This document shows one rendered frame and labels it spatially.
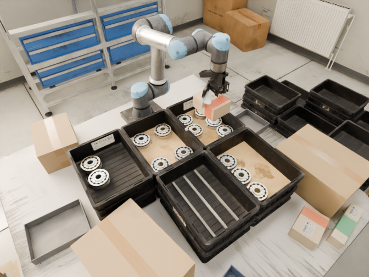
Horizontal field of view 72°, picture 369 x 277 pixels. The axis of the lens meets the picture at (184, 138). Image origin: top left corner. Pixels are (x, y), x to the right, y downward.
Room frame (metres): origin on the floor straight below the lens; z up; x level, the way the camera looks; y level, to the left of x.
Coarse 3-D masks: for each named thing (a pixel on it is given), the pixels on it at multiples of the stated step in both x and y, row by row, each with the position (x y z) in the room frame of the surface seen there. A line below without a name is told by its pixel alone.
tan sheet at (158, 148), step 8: (152, 128) 1.12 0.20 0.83; (152, 136) 1.05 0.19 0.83; (176, 136) 1.04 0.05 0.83; (152, 144) 0.98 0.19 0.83; (160, 144) 0.98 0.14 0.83; (168, 144) 0.98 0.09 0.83; (176, 144) 0.98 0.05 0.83; (184, 144) 0.98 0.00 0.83; (144, 152) 0.92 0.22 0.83; (152, 152) 0.92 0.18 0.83; (160, 152) 0.92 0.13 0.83; (168, 152) 0.92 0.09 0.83; (152, 160) 0.86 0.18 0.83
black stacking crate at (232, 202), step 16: (192, 160) 0.80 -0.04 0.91; (208, 160) 0.81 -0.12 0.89; (160, 176) 0.69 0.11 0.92; (176, 176) 0.74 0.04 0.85; (192, 176) 0.76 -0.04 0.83; (208, 176) 0.76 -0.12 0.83; (224, 176) 0.71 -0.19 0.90; (160, 192) 0.67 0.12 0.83; (176, 192) 0.66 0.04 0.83; (192, 192) 0.66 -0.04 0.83; (208, 192) 0.66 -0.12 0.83; (224, 192) 0.66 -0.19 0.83; (240, 192) 0.61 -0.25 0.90; (208, 208) 0.58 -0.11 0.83; (224, 208) 0.57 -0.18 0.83; (240, 208) 0.58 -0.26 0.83; (192, 224) 0.46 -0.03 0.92; (208, 224) 0.50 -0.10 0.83; (208, 240) 0.43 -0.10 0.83; (224, 240) 0.43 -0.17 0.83
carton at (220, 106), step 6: (210, 90) 1.10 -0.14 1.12; (198, 96) 1.05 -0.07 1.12; (210, 96) 1.05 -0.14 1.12; (222, 96) 1.05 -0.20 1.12; (198, 102) 1.03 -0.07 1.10; (216, 102) 1.00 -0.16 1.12; (222, 102) 1.00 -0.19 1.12; (228, 102) 1.00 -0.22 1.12; (198, 108) 1.03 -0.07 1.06; (204, 108) 0.99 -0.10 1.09; (210, 108) 0.96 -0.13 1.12; (216, 108) 0.95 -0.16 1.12; (222, 108) 0.98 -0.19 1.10; (228, 108) 1.01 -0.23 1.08; (204, 114) 0.99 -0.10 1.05; (210, 114) 0.95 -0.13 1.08; (216, 114) 0.95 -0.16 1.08; (222, 114) 0.98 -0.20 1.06
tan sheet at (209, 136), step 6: (192, 114) 1.24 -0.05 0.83; (198, 120) 1.18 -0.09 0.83; (204, 120) 1.18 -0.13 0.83; (204, 126) 1.13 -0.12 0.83; (204, 132) 1.08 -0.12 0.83; (210, 132) 1.08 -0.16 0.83; (204, 138) 1.03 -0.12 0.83; (210, 138) 1.02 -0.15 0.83; (216, 138) 1.02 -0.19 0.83; (204, 144) 0.98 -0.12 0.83
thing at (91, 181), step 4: (92, 172) 0.76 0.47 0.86; (96, 172) 0.76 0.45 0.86; (100, 172) 0.76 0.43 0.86; (104, 172) 0.77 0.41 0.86; (92, 176) 0.74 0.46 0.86; (104, 176) 0.74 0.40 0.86; (108, 176) 0.74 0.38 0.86; (88, 180) 0.71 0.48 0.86; (92, 180) 0.71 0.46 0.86; (100, 180) 0.71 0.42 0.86; (104, 180) 0.72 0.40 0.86; (92, 184) 0.69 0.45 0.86; (96, 184) 0.69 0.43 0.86; (100, 184) 0.69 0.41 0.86
